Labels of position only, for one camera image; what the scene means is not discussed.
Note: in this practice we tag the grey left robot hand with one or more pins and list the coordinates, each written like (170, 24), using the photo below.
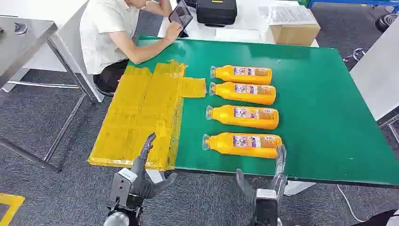
(142, 177)

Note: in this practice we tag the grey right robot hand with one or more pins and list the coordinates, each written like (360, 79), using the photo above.
(280, 168)

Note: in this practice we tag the orange drink bottle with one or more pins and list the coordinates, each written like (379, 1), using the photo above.
(224, 75)
(224, 116)
(224, 91)
(221, 145)

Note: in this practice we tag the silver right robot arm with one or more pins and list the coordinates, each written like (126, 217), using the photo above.
(279, 222)

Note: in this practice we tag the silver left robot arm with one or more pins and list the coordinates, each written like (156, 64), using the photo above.
(117, 220)

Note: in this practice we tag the white table leg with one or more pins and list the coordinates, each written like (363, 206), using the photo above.
(156, 176)
(297, 188)

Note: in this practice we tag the large yellow sheet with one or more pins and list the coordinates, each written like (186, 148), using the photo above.
(140, 109)

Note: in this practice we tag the green table mat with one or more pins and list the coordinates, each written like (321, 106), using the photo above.
(311, 93)

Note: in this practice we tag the small yellow sheet piece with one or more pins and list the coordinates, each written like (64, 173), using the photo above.
(193, 88)

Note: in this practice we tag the brown cardboard box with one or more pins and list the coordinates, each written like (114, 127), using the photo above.
(294, 34)

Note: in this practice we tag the white table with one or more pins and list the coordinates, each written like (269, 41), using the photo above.
(243, 31)

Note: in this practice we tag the person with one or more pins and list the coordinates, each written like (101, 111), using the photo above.
(103, 31)

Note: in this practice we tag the printed paper sheet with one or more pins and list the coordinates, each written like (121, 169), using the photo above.
(286, 15)

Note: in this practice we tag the black tablet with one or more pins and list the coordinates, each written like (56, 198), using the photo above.
(180, 15)

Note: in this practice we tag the black carrying case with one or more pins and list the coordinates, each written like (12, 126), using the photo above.
(216, 12)

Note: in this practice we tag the steel bench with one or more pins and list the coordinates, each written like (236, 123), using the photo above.
(18, 46)

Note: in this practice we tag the blue metal rack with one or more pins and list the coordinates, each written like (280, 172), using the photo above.
(352, 2)

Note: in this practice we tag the black round wheel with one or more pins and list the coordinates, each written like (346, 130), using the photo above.
(388, 22)

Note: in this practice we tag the small grey metal part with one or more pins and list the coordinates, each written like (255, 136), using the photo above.
(20, 28)

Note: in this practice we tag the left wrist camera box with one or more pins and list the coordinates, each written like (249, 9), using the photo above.
(121, 184)

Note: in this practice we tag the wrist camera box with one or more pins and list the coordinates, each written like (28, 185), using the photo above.
(121, 184)
(266, 206)

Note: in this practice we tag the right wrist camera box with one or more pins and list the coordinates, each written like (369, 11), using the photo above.
(266, 206)

